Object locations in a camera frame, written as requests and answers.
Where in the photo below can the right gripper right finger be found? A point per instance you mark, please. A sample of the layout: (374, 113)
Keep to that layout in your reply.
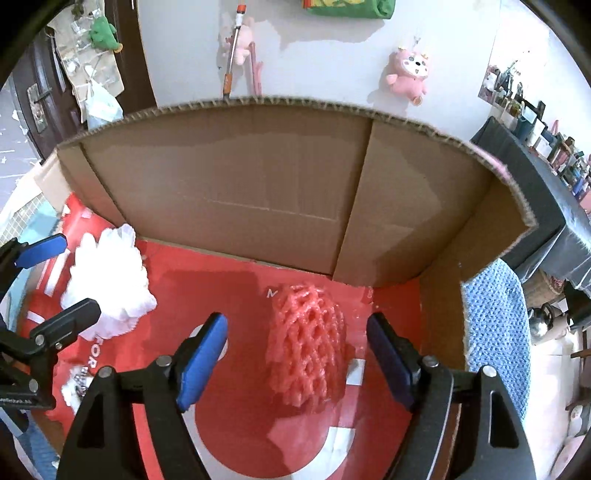
(489, 442)

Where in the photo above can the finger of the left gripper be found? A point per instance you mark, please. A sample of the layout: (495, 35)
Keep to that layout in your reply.
(16, 256)
(62, 329)

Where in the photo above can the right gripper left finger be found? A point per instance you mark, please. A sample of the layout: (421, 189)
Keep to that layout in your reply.
(103, 442)

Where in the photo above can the white fluffy star plush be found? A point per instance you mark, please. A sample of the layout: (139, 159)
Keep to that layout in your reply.
(74, 389)

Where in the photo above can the white mesh bath pouf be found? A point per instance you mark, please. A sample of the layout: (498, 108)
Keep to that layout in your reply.
(109, 270)

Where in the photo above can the orange-red mesh bath pouf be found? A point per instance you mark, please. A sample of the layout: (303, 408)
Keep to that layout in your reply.
(306, 352)

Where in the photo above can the light blue patterned bedding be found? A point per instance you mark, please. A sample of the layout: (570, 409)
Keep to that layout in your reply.
(29, 222)

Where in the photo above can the blue knitted blanket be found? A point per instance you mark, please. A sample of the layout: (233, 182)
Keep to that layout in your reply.
(497, 329)

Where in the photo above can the dark brown door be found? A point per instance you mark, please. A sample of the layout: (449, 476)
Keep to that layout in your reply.
(47, 108)

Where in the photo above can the white plastic bag on door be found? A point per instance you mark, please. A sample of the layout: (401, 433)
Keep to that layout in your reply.
(101, 107)

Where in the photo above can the beige hanging door organizer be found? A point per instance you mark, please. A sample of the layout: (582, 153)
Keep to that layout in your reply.
(81, 61)

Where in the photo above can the table with dark cloth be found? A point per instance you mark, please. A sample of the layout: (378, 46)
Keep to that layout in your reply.
(560, 245)

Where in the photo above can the cardboard box red lining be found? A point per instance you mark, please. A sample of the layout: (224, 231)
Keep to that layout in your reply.
(232, 200)

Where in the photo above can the green plush toy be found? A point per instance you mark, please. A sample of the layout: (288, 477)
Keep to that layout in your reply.
(103, 35)

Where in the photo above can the cosmetics bottles on table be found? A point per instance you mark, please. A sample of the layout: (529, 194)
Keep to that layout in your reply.
(540, 133)

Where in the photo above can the green tote bag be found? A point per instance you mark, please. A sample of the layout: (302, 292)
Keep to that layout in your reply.
(359, 9)

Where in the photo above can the orange white stick on wall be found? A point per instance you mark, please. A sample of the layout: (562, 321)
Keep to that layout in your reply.
(227, 80)

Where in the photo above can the pink plush toy on wall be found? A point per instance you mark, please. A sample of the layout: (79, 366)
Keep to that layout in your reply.
(410, 69)

